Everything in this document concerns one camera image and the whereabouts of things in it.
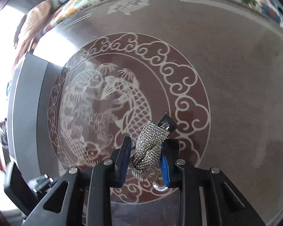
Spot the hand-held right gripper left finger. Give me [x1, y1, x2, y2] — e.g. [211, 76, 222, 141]
[22, 135, 132, 226]

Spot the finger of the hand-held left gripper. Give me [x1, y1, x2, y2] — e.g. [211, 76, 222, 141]
[28, 174, 56, 194]

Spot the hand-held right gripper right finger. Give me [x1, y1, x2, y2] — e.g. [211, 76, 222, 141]
[160, 139, 266, 226]

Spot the rhinestone hair clip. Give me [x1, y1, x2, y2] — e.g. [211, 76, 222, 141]
[127, 113, 178, 192]

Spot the white cardboard box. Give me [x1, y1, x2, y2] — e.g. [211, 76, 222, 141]
[7, 52, 69, 186]

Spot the beige cloth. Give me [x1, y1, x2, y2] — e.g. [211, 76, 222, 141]
[13, 0, 55, 59]

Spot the floral sofa cover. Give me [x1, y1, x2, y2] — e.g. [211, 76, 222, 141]
[41, 0, 283, 36]

